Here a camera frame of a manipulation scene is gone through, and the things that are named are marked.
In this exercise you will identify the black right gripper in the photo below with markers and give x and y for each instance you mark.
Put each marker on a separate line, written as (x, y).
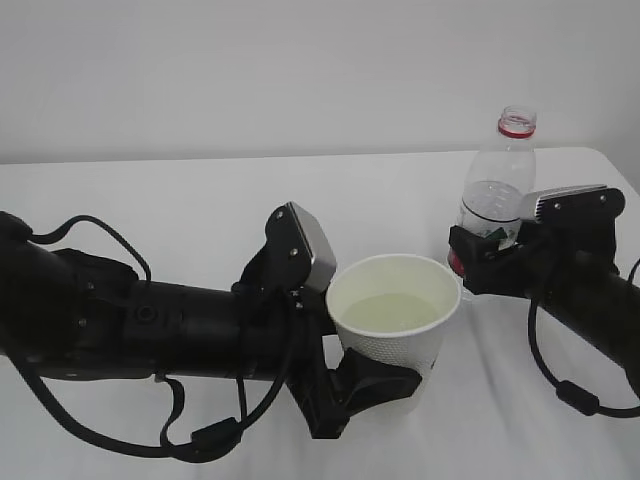
(517, 272)

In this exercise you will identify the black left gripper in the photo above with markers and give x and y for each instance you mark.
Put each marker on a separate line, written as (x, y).
(288, 327)

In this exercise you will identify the clear Nongfu Spring water bottle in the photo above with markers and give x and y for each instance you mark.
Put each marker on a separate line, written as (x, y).
(501, 173)

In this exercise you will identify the white paper coffee cup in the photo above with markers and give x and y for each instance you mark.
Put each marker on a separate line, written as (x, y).
(394, 308)

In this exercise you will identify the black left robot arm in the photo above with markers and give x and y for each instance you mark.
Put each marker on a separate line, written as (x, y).
(69, 315)

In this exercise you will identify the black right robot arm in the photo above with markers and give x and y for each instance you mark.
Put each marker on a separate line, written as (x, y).
(569, 273)

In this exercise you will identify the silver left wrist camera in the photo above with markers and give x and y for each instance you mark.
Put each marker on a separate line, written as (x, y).
(298, 252)

